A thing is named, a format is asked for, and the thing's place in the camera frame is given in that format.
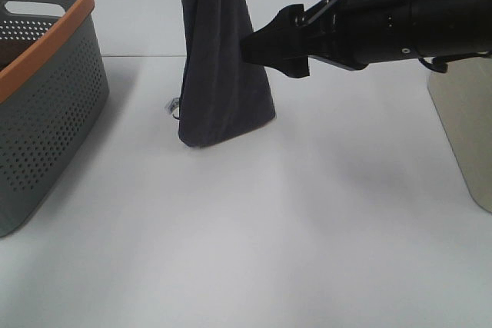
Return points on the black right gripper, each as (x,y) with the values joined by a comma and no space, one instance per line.
(350,34)

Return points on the dark grey towel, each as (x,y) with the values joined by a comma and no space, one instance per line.
(221,97)

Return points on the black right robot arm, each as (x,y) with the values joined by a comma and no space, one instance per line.
(447,30)

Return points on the beige fabric bin grey rim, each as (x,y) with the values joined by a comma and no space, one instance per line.
(462,98)

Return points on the grey perforated basket orange rim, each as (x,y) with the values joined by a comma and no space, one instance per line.
(53,89)

